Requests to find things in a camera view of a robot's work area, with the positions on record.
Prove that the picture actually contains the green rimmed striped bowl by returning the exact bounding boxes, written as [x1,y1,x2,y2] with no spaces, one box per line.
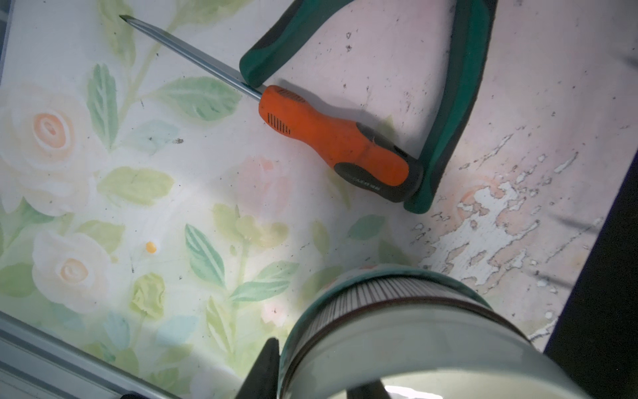
[278,264,586,398]

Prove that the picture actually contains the orange handled screwdriver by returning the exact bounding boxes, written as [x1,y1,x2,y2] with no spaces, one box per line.
[121,14,424,203]

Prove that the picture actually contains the black wire dish rack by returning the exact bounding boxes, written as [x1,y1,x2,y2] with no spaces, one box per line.
[544,161,637,398]

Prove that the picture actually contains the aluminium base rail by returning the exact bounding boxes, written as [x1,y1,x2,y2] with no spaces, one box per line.
[1,313,174,399]

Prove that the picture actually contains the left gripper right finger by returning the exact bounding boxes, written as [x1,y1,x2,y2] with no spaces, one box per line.
[347,380,390,399]

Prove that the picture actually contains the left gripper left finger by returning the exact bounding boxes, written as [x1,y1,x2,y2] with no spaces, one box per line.
[235,337,280,399]

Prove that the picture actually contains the green handled pliers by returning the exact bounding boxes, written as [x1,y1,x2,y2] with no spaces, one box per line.
[239,1,497,214]

